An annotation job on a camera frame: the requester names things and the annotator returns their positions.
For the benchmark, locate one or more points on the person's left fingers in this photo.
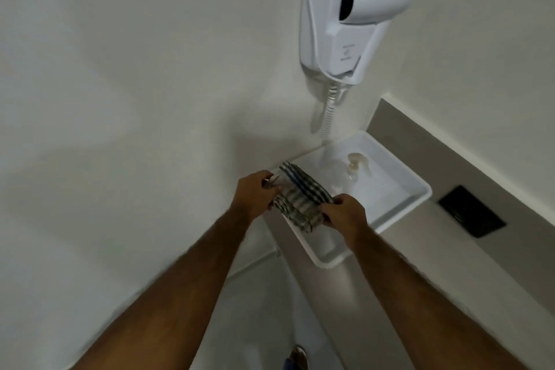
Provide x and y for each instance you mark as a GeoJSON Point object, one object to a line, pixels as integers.
{"type": "Point", "coordinates": [271, 183]}

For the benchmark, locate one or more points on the black flush plate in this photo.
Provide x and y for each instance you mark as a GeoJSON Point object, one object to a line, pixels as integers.
{"type": "Point", "coordinates": [472, 211]}

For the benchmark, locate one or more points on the person's left forearm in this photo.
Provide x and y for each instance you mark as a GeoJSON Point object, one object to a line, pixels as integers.
{"type": "Point", "coordinates": [173, 296]}

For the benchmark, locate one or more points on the person's right hand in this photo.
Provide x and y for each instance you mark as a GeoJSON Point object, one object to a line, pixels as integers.
{"type": "Point", "coordinates": [349, 213]}

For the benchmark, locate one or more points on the person's shoe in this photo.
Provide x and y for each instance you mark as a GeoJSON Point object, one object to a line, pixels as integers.
{"type": "Point", "coordinates": [298, 359]}

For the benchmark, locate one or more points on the white wall hair dryer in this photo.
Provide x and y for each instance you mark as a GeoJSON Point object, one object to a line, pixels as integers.
{"type": "Point", "coordinates": [353, 14]}

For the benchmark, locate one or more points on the striped cloth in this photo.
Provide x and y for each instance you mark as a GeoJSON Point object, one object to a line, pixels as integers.
{"type": "Point", "coordinates": [301, 203]}

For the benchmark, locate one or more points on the clear pump bottle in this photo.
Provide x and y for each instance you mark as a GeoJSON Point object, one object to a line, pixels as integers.
{"type": "Point", "coordinates": [353, 170]}

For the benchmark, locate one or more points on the person's left hand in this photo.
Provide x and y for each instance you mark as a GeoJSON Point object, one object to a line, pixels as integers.
{"type": "Point", "coordinates": [251, 196]}

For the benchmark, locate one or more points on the white plastic tray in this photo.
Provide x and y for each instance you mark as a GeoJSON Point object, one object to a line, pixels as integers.
{"type": "Point", "coordinates": [368, 192]}

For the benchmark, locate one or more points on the person's right forearm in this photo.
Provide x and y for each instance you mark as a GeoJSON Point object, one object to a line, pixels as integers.
{"type": "Point", "coordinates": [416, 304]}

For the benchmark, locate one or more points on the person's right fingers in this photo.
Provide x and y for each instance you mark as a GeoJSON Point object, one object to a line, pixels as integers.
{"type": "Point", "coordinates": [329, 211]}

